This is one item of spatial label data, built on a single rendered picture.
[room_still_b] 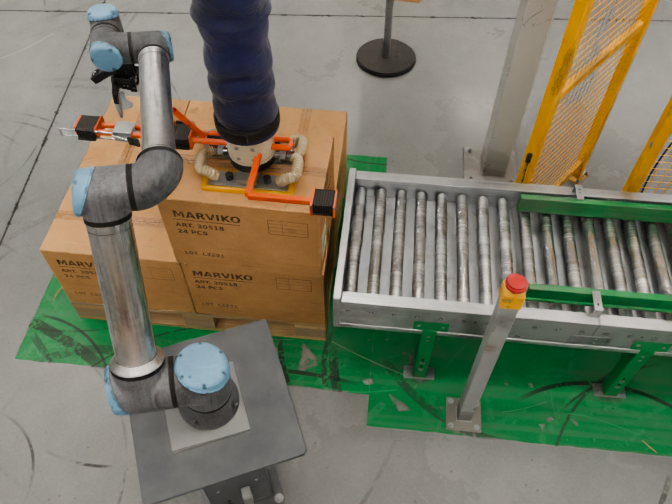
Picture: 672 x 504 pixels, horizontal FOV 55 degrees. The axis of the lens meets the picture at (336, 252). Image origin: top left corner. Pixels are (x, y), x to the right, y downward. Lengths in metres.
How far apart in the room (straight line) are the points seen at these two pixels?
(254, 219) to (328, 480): 1.13
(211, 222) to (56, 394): 1.19
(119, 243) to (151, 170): 0.20
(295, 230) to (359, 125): 1.74
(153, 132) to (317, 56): 2.91
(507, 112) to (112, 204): 2.32
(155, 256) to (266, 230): 0.57
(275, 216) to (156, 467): 0.92
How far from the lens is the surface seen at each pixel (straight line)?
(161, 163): 1.61
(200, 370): 1.86
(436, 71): 4.44
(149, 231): 2.84
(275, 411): 2.09
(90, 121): 2.53
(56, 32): 5.13
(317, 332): 2.99
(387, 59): 4.46
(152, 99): 1.81
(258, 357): 2.18
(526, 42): 3.20
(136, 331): 1.79
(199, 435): 2.08
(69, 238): 2.92
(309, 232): 2.35
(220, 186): 2.36
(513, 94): 3.38
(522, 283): 2.05
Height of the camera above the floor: 2.67
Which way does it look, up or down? 53 degrees down
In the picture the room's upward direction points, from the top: straight up
